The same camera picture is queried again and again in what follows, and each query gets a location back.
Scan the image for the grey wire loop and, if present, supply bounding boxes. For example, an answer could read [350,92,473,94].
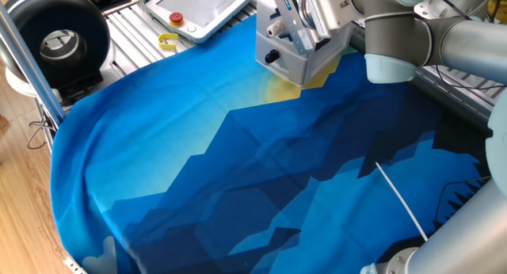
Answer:
[26,103,56,150]

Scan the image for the white cable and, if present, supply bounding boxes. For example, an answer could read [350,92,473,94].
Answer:
[375,161,429,242]

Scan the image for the aluminium profile rail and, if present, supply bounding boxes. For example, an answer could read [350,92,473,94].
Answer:
[411,66,507,123]

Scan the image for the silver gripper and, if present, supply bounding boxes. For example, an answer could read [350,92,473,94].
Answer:
[269,0,333,56]

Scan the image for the thin black cable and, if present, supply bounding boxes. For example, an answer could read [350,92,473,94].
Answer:
[435,175,492,223]

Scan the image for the white metal bracket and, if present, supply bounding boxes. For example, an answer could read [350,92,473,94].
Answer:
[63,256,89,274]

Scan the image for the yellow u-shaped clip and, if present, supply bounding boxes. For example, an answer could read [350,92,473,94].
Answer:
[158,32,180,51]

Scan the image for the black round ring lamp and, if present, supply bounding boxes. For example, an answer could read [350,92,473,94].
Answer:
[4,0,116,107]

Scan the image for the white plastic drawer cabinet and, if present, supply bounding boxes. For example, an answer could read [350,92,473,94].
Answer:
[255,0,354,88]

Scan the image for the drawer with black knob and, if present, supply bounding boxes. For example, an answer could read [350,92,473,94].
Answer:
[255,42,310,88]

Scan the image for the blue mountain print cloth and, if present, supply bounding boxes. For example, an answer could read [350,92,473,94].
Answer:
[50,14,494,274]

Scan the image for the white teach pendant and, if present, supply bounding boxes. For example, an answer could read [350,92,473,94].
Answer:
[144,0,261,44]

